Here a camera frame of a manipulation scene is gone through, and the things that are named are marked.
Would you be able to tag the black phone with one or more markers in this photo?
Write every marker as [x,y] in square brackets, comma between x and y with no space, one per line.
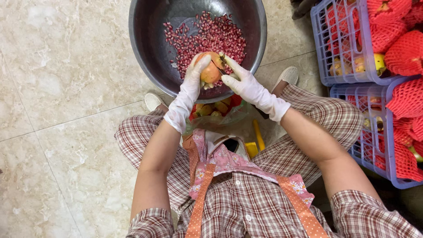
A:
[232,144]

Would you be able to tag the pink floral apron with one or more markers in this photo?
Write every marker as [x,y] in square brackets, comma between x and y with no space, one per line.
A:
[228,162]

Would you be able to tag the heap of red-netted pomegranates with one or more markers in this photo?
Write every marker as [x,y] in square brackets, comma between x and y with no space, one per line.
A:
[400,49]
[406,152]

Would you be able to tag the purple plastic crate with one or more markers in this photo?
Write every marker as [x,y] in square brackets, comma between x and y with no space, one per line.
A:
[373,152]
[333,71]

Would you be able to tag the person's right hand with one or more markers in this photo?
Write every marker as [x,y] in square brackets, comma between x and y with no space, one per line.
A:
[249,89]

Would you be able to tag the orange pomegranate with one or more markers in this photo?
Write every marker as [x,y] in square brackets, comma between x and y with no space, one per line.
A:
[211,73]

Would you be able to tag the yellow plastic tool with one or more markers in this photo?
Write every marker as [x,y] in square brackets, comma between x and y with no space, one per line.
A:
[258,134]

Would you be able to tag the plaid trousers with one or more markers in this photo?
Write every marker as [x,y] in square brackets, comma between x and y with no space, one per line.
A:
[330,115]

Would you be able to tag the person's left fingers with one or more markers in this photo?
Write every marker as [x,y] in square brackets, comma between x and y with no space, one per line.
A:
[202,64]

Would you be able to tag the dark grey object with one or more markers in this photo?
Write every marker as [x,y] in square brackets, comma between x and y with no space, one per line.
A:
[302,7]

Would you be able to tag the person's white left shoe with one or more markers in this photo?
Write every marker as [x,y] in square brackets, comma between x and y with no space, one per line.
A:
[152,100]

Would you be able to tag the person's left hand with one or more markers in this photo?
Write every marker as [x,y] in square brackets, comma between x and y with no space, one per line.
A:
[190,87]

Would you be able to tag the clear plastic bag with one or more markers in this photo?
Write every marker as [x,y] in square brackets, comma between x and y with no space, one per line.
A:
[231,120]

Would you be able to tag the person's white shoe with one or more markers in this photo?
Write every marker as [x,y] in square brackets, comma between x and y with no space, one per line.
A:
[288,75]
[152,100]

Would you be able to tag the heap of red pomegranate seeds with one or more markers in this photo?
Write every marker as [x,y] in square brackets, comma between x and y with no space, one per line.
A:
[211,34]

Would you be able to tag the plaid shirt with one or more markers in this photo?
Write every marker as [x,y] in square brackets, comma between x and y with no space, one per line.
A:
[251,205]

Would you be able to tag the large steel bowl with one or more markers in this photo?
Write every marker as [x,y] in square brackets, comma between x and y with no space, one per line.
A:
[148,36]

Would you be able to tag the person's white right shoe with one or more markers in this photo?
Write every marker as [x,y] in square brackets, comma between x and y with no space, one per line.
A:
[288,75]

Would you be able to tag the heap of pomegranate peels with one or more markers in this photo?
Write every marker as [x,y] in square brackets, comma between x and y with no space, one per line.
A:
[211,108]

